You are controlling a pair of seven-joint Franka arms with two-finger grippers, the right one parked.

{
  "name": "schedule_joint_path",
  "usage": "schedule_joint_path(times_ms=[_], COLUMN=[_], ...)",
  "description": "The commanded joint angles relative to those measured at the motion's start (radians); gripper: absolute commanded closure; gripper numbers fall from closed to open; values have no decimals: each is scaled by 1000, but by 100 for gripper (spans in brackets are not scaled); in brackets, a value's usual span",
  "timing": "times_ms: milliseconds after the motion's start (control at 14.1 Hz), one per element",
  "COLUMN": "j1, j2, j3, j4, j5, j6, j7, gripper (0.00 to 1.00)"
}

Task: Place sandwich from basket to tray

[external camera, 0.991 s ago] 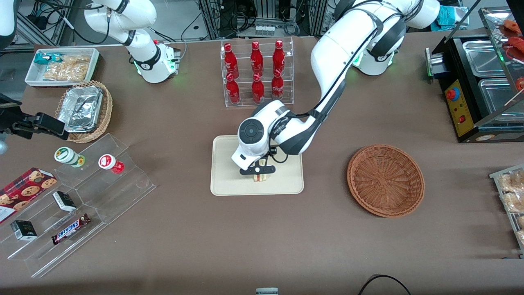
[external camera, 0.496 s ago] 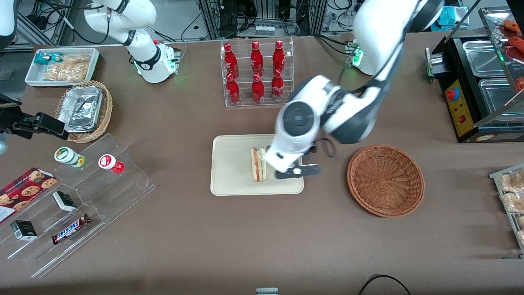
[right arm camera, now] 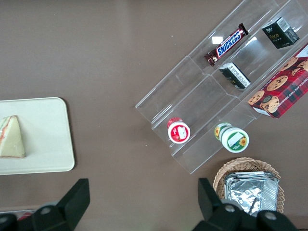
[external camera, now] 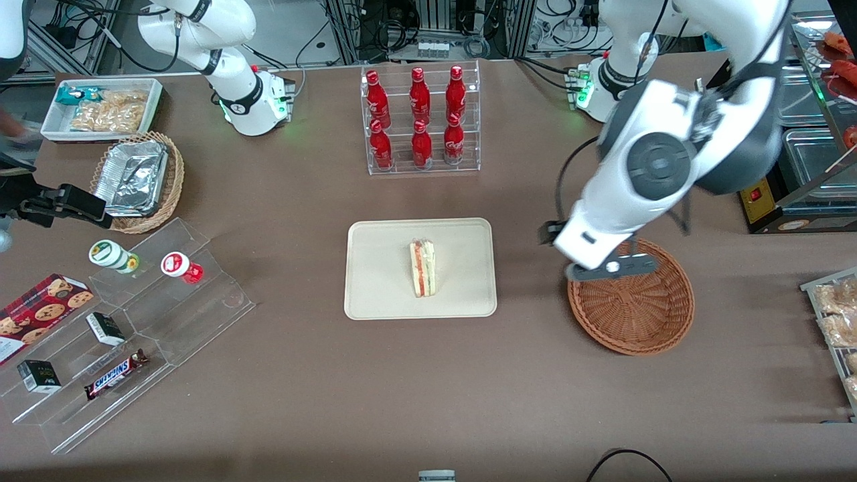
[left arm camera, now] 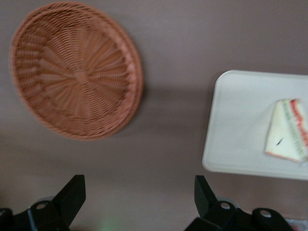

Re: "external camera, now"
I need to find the aluminium foil tray stack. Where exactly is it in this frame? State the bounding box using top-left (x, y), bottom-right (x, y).
top-left (93, 139), bottom-right (169, 218)

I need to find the black yellow food warmer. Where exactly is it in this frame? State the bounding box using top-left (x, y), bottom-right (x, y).
top-left (706, 12), bottom-right (857, 234)

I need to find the cream plastic serving tray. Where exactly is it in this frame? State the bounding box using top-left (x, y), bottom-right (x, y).
top-left (343, 218), bottom-right (498, 321)

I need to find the green label yogurt bottle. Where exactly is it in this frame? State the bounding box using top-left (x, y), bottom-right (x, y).
top-left (88, 239), bottom-right (141, 276)

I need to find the triangular sandwich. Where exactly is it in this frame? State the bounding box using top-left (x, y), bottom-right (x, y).
top-left (409, 239), bottom-right (440, 299)

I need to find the light oval wicker basket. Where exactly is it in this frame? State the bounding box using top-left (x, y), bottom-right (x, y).
top-left (89, 131), bottom-right (185, 235)

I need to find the clear acrylic step shelf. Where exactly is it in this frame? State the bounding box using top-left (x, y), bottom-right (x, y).
top-left (0, 295), bottom-right (177, 456)
top-left (89, 216), bottom-right (256, 368)

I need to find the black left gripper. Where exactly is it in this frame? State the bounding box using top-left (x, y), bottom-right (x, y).
top-left (539, 220), bottom-right (570, 247)

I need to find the red chocolate cookie box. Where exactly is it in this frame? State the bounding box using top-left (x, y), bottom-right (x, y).
top-left (0, 273), bottom-right (95, 366)

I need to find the wrapped pastry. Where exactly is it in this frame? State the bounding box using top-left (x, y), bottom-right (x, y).
top-left (813, 277), bottom-right (857, 316)
top-left (820, 315), bottom-right (857, 349)

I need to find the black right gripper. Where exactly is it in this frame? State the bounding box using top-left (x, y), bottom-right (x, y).
top-left (0, 154), bottom-right (113, 230)

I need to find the clear acrylic bottle rack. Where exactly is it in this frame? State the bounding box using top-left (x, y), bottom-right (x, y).
top-left (360, 60), bottom-right (481, 176)

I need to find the blue snack packet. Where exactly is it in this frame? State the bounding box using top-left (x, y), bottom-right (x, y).
top-left (55, 86), bottom-right (102, 107)

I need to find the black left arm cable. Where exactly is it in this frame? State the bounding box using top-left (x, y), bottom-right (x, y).
top-left (554, 136), bottom-right (601, 226)

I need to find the steel warmer tray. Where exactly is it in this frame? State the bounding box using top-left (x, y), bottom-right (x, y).
top-left (777, 62), bottom-right (832, 128)
top-left (781, 127), bottom-right (857, 203)

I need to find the red label yogurt bottle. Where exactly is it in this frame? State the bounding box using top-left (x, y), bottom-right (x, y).
top-left (161, 251), bottom-right (205, 285)

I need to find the white rectangular snack bin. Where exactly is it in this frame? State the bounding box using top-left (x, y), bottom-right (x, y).
top-left (40, 78), bottom-right (165, 145)

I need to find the Snickers chocolate bar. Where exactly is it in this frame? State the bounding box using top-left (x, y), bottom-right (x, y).
top-left (84, 349), bottom-right (149, 401)

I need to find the red cola bottle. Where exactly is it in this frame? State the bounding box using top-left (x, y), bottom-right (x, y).
top-left (409, 67), bottom-right (432, 125)
top-left (369, 120), bottom-right (394, 170)
top-left (443, 113), bottom-right (465, 166)
top-left (365, 70), bottom-right (392, 128)
top-left (445, 65), bottom-right (467, 123)
top-left (411, 120), bottom-right (434, 169)

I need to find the black table cable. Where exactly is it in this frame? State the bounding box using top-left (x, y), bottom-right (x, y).
top-left (585, 448), bottom-right (674, 482)

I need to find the wire rack with pastries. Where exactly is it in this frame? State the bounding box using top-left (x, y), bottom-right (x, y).
top-left (799, 267), bottom-right (857, 420)

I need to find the clear bag of crackers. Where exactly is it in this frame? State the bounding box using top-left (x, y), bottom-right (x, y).
top-left (70, 100), bottom-right (146, 134)
top-left (100, 90), bottom-right (149, 109)

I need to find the small black carton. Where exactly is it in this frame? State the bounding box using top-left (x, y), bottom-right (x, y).
top-left (86, 311), bottom-right (127, 347)
top-left (17, 359), bottom-right (62, 394)

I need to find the brown round wicker basket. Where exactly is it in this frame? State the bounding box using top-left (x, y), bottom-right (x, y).
top-left (567, 238), bottom-right (696, 356)

